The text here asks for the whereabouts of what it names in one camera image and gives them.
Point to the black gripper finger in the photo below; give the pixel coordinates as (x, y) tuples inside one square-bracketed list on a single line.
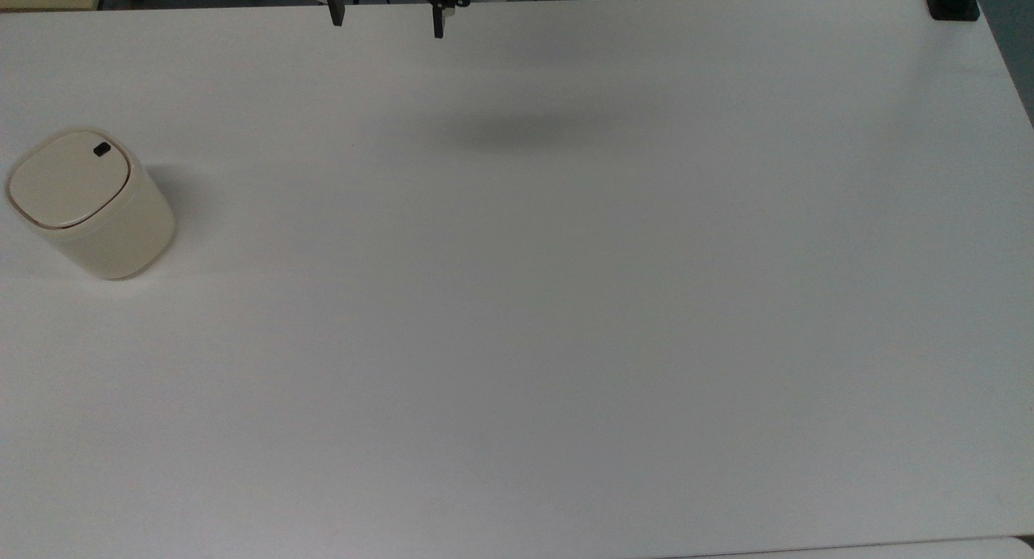
[(336, 11), (438, 23)]

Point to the cream round trash bin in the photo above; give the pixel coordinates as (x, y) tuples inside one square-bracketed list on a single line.
[(97, 220)]

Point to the cream trash bin lid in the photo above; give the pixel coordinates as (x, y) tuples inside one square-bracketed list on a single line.
[(69, 179)]

